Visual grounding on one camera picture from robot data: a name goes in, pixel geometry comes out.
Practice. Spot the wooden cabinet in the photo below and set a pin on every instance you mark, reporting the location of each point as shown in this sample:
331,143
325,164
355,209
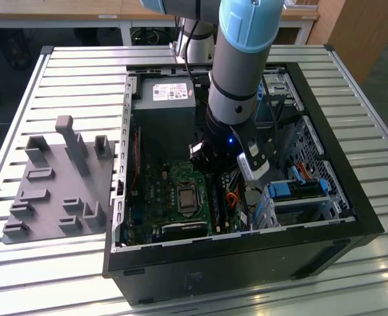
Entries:
361,33

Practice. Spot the metal drive cage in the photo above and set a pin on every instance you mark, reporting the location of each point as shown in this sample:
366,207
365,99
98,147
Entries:
302,201

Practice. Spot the grey parts rack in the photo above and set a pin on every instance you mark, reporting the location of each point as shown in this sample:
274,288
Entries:
55,184

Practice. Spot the blue disk carrier with disk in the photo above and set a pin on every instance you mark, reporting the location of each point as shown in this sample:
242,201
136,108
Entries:
277,191

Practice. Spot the black graphics card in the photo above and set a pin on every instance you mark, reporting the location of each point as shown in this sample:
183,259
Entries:
187,230

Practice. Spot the green RAM stick blue label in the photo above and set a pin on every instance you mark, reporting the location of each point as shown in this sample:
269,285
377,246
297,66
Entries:
216,204

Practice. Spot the black PC case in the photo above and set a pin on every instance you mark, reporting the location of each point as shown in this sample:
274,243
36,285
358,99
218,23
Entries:
246,263

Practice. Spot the green Dell motherboard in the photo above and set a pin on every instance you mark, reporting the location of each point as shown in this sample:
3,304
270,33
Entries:
157,184

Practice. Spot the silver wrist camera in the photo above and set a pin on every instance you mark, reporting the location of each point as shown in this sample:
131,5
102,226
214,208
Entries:
251,169

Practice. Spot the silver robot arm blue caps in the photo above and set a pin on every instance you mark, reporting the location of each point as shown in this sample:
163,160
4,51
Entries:
239,66

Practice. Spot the silver CPU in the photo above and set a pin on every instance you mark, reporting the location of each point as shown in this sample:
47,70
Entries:
187,199

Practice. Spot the grey power supply unit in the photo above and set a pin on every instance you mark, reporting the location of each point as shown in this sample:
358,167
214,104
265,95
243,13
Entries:
167,131

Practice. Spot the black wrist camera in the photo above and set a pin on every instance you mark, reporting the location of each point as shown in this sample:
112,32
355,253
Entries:
198,151

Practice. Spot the wooden desk white frame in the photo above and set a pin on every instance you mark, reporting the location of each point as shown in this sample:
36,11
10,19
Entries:
48,10

